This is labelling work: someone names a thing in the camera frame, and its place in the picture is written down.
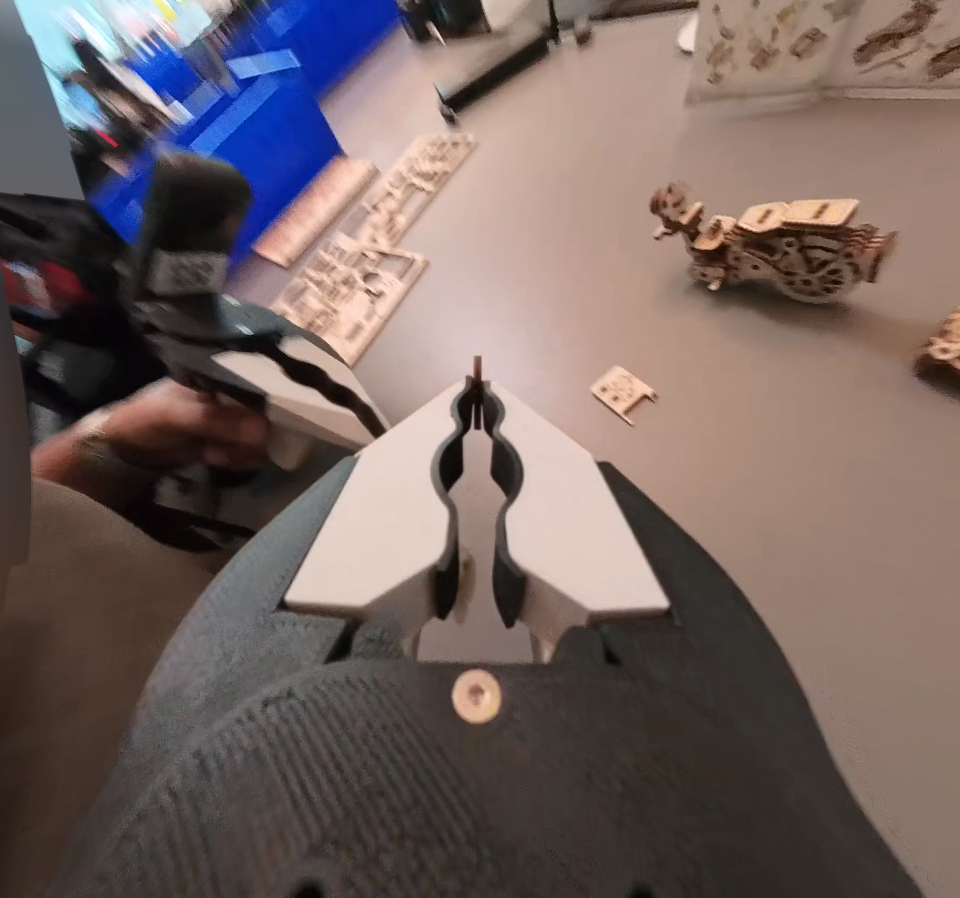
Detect black stand with pole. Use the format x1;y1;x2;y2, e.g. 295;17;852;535
433;0;565;113

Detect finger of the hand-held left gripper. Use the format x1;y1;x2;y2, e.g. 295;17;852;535
283;334;390;436
212;352;375;470

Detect wooden motorcycle model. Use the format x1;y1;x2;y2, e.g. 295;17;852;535
650;181;898;305

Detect blue counter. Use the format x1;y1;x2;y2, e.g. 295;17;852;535
86;0;404;265

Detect plain wooden board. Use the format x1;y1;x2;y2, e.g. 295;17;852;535
255;157;381;268

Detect person's left forearm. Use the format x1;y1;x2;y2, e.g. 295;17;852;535
30;418;99;490

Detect person's left hand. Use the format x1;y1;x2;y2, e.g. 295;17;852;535
75;379;273;479

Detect grey desk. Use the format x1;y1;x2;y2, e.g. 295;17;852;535
217;0;960;884

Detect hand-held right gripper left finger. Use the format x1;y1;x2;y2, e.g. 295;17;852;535
281;376;481;658

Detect black and red bag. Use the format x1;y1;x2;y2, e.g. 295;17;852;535
0;191;162;423

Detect wooden piece with round engravings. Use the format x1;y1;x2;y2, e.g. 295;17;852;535
589;364;660;427

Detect wooden puzzle parts sheet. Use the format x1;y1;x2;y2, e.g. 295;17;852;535
358;131;480;256
270;232;431;368

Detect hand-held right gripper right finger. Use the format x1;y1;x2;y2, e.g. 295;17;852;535
480;379;671;665

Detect person's beige clothing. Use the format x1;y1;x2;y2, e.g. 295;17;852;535
0;474;260;898

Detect printed instruction sheet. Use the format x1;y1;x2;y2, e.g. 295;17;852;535
684;0;960;106

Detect small wooden model assembly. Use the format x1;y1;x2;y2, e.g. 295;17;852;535
915;311;960;383

